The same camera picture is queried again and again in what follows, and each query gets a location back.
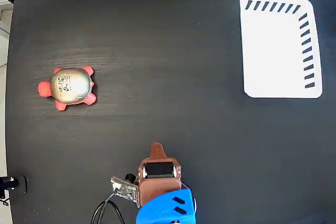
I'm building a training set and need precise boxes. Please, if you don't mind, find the red turtle toy silver shell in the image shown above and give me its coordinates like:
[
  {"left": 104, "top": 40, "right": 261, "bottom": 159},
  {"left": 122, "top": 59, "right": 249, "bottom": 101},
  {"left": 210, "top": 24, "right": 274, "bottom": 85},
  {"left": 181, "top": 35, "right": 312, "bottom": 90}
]
[{"left": 37, "top": 66, "right": 98, "bottom": 111}]

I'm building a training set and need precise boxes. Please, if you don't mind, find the camera circuit board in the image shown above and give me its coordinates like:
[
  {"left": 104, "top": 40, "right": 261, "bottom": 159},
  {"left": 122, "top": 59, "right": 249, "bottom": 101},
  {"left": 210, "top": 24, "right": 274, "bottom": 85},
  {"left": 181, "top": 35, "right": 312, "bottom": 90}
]
[{"left": 110, "top": 173, "right": 140, "bottom": 208}]

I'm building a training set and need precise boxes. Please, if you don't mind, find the white card with black stripes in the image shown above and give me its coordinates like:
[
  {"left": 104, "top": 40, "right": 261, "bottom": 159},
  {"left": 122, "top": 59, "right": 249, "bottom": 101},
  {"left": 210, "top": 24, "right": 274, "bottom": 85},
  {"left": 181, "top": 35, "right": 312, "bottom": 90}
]
[{"left": 239, "top": 0, "right": 323, "bottom": 99}]

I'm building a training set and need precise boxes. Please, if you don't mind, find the black table clamp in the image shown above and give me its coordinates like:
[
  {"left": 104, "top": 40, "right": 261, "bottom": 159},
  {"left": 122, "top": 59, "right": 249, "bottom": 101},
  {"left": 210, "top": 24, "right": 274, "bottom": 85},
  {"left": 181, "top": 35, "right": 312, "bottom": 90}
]
[{"left": 0, "top": 175, "right": 28, "bottom": 206}]

